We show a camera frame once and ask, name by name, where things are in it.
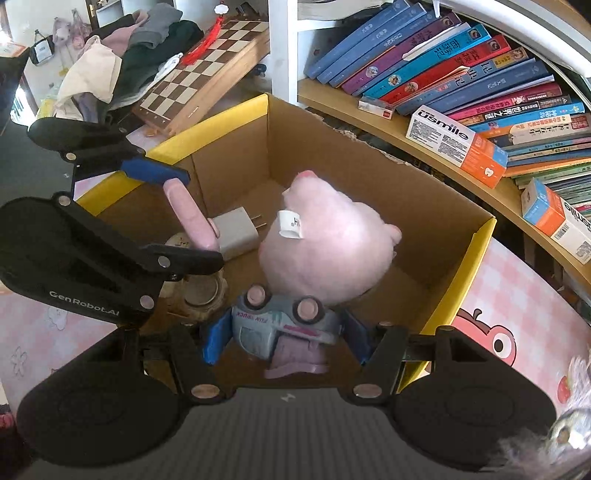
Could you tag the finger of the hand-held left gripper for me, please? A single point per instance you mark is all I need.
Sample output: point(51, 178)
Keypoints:
point(184, 263)
point(152, 170)

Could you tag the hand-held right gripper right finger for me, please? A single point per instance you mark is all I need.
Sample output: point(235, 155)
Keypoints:
point(358, 337)

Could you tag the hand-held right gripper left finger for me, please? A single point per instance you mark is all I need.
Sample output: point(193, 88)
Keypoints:
point(214, 339)

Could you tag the cream wrist watch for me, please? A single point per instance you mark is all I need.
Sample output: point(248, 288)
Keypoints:
point(194, 221)

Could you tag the grey toy truck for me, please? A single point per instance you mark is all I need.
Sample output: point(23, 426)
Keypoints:
point(272, 327)

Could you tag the large white charger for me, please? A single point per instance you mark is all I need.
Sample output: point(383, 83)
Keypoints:
point(238, 233)

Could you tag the pink plush pig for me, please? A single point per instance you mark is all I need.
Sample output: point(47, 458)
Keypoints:
point(332, 249)

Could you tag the yellow cardboard box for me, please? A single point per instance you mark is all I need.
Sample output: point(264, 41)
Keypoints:
point(415, 217)

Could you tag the wooden chessboard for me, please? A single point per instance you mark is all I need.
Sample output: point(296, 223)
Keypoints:
point(203, 78)

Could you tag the dark clothes pile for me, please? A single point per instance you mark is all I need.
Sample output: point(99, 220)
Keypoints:
point(152, 60)

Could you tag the red tassel ornament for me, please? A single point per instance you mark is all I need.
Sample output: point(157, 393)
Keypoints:
point(203, 41)

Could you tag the hanging black white bag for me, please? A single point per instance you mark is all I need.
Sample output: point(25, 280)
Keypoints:
point(41, 48)

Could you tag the white wooden bookshelf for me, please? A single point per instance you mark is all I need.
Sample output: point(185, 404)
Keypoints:
point(281, 46)

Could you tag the white orange toothpaste box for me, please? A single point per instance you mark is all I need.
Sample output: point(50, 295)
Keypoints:
point(554, 217)
point(448, 138)

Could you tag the small red white box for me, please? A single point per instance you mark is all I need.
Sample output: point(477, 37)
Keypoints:
point(376, 107)

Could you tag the row of colourful books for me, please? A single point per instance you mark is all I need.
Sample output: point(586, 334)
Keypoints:
point(461, 60)

